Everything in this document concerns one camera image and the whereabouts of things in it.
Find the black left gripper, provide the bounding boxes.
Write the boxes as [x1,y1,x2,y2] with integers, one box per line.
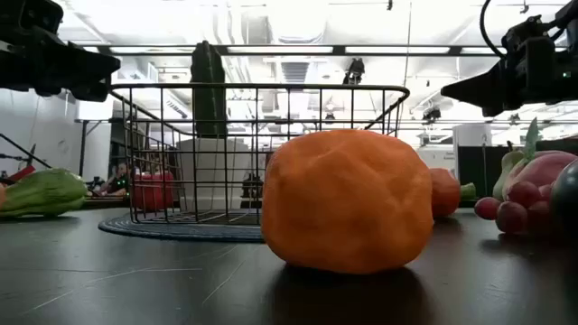
[0,26,122,103]

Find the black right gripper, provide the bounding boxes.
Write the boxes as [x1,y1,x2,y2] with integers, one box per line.
[441,26,578,118]

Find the green pear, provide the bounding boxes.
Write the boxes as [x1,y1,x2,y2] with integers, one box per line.
[491,140,527,203]

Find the orange fruit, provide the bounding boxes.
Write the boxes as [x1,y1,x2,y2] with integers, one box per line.
[428,167,462,218]
[260,128,434,275]

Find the red grape bunch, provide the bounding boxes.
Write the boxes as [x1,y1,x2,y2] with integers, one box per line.
[473,116,559,237]

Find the dark eggplant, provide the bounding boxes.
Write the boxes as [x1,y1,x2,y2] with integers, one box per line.
[549,160,578,237]

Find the red bell pepper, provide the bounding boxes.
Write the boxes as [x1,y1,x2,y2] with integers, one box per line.
[132,170,175,212]

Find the person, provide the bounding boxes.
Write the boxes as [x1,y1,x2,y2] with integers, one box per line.
[104,162,133,198]

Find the red background device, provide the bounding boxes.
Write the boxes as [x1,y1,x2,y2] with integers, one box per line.
[7,164,37,184]

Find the green cactus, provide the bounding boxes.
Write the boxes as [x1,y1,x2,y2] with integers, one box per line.
[190,40,228,139]

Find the white plant pot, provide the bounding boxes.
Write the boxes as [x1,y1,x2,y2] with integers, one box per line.
[175,137,254,211]

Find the blue round woven mat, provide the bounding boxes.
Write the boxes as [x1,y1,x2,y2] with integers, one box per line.
[98,211,266,244]

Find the black overhead frame bar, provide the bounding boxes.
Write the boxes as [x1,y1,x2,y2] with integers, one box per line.
[80,43,507,58]

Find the black cable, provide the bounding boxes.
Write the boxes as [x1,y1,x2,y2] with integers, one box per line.
[479,0,508,60]

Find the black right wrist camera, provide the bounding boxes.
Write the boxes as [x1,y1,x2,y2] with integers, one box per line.
[501,14,557,46]

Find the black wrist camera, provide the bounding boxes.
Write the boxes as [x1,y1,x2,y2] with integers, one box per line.
[501,14,557,46]
[0,0,64,35]

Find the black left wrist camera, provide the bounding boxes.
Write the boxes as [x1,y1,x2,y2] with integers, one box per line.
[0,0,64,35]

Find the black overhead camera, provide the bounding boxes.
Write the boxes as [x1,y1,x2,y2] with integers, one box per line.
[341,57,366,86]

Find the wire basket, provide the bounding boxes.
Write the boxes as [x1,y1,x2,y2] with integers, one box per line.
[107,82,411,226]

